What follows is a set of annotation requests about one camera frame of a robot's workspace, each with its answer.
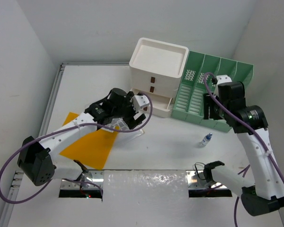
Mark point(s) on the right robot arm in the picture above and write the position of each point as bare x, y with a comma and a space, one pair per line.
266, 193

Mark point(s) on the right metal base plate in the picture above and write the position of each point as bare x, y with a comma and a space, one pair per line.
196, 180

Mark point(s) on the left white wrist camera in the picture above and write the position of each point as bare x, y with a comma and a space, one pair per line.
140, 102

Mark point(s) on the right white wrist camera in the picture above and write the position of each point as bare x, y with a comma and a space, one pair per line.
223, 79

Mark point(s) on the blue-capped small dropper bottle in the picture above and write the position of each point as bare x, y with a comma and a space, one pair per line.
206, 140

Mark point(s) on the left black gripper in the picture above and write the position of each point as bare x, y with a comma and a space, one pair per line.
129, 120

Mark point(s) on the metal base plate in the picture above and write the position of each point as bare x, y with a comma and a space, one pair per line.
196, 180
91, 180

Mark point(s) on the white three-drawer storage box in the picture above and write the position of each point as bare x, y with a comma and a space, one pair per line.
156, 68

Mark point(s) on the orange plastic folder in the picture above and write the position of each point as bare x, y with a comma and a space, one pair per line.
92, 150

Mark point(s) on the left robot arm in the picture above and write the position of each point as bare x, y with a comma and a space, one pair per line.
40, 158

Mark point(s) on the white foam front panel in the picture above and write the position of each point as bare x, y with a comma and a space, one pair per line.
137, 199

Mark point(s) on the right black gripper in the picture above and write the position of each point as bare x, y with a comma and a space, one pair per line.
207, 106

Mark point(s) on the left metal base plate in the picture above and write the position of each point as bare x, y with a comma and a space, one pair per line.
91, 180

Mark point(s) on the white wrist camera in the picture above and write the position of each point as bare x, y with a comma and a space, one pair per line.
140, 102
223, 79

